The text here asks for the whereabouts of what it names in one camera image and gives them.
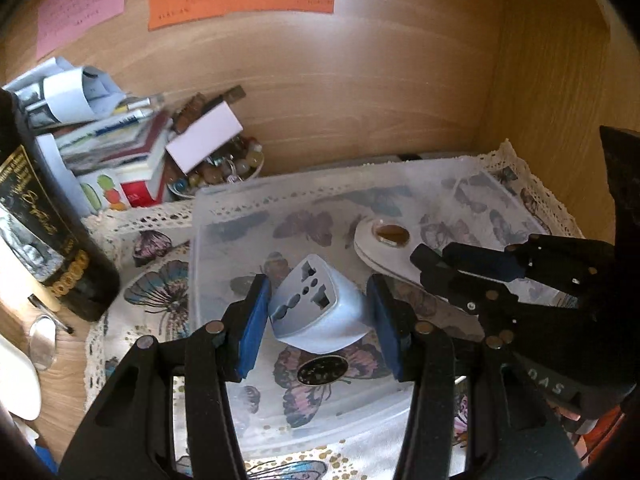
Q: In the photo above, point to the stack of books and papers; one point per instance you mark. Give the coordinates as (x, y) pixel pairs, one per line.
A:
(115, 160)

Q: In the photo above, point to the metal spoon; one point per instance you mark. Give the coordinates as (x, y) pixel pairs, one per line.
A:
(44, 337)

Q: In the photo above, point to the clear plastic storage box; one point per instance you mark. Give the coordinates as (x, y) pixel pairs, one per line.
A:
(280, 240)

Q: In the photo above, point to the butterfly print lace cloth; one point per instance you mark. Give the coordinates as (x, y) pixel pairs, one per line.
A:
(145, 270)

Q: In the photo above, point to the pink paper note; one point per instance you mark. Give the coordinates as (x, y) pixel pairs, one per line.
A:
(80, 10)

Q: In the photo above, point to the white rounded plate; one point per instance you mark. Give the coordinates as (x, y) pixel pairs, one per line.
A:
(17, 385)

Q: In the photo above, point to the rolled white paper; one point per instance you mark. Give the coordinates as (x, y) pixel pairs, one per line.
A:
(75, 92)

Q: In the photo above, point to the white bowl of beads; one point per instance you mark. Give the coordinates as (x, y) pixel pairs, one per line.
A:
(220, 172)

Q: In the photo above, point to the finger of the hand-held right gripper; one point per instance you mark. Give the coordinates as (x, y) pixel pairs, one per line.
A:
(492, 262)
(450, 287)

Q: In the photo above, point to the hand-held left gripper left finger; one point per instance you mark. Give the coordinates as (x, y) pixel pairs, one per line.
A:
(252, 327)

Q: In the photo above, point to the white cardboard card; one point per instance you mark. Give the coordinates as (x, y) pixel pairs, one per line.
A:
(202, 137)

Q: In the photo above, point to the white travel plug adapter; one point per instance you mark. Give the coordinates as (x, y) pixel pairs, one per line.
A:
(316, 310)

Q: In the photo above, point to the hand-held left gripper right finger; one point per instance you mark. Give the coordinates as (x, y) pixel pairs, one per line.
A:
(386, 330)

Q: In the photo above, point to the black oval speckled brooch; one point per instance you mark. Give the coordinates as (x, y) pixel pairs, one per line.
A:
(322, 370)

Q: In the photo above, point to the white oval amber-stone ornament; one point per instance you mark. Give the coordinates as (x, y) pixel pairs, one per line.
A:
(385, 247)

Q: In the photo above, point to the white blue-print pen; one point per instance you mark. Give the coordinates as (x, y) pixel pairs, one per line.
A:
(117, 124)

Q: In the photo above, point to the dark wine bottle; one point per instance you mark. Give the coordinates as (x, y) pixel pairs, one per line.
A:
(47, 230)

